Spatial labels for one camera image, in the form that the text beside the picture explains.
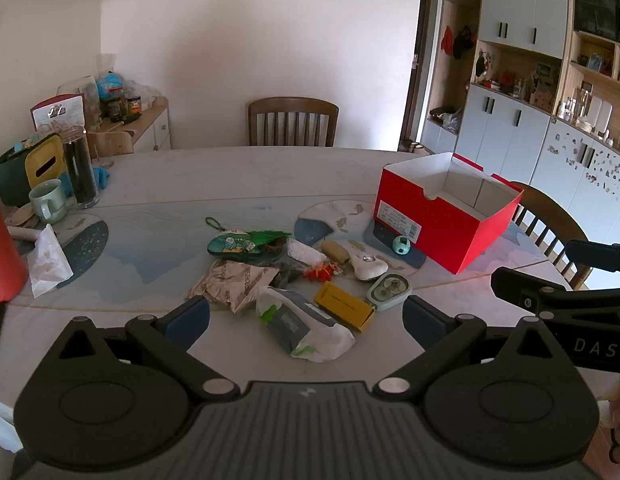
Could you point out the light teal twin-wheel case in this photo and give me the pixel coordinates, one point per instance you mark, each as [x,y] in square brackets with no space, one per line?
[388,292]

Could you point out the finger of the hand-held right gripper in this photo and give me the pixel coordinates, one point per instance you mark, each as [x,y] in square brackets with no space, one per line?
[515,287]
[597,257]

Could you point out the pale green mug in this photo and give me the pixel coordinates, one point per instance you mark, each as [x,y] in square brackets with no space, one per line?
[47,202]

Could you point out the blue globe-print bag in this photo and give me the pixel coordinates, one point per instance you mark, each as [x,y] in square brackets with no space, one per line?
[109,85]

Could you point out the glass jar with dark contents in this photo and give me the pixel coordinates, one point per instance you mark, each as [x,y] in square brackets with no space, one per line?
[80,170]

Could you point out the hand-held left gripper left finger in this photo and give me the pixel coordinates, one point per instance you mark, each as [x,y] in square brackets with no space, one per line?
[185,322]

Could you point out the blue cloth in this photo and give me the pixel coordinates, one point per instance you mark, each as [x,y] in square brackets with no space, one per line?
[100,179]

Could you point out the small teal round device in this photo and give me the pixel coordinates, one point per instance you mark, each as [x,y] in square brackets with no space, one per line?
[401,245]

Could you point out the clear plastic bags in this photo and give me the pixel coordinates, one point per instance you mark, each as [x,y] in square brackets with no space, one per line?
[144,91]

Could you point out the red hanging hat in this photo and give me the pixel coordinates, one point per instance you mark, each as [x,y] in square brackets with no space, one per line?
[446,40]

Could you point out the red cardboard shoe box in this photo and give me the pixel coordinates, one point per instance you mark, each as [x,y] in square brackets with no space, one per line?
[440,230]

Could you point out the white plastic bag with wipes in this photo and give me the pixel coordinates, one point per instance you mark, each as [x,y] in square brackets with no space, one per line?
[290,325]

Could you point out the white tissue paper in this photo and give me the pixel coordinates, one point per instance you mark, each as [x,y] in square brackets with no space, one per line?
[47,260]

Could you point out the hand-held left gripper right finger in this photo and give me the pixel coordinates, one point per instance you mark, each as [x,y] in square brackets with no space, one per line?
[425,322]

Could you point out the white pebble-shaped object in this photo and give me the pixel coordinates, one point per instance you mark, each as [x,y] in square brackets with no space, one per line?
[367,267]

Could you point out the jar with orange label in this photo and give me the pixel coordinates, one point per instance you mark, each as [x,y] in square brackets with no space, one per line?
[134,105]

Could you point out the beige oval object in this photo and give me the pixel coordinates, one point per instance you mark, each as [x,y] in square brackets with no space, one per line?
[336,252]

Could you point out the brown paper packet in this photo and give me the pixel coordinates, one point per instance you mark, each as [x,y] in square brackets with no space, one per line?
[224,282]

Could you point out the black hanging bag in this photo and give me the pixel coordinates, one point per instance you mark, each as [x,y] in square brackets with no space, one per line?
[462,44]

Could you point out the red orange ornament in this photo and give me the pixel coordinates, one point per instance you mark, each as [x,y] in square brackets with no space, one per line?
[320,273]

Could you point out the wooden slat-back chair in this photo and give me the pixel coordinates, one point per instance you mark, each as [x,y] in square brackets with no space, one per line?
[292,107]
[550,210]

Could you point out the clear bag with white filling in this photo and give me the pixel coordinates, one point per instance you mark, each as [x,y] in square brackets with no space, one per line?
[305,252]

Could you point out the green leaf-print packet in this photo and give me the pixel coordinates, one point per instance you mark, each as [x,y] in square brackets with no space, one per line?
[271,236]

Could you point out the red water bottle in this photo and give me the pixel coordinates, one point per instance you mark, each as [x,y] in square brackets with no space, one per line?
[4,255]

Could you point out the red and white printed box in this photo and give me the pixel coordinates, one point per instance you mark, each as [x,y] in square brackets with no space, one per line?
[59,112]

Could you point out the yellow and teal tissue box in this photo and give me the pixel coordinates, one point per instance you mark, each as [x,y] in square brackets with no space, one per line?
[24,167]

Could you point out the white and wood wall cabinet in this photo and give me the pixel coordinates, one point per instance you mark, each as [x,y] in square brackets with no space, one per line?
[515,10]

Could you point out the dark wrapper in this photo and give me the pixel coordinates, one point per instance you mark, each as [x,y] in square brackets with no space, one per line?
[289,272]

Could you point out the white sideboard with wooden top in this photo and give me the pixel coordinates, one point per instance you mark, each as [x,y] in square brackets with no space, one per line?
[152,132]

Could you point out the round wooden lid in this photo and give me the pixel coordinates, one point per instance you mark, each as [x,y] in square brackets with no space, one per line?
[20,215]

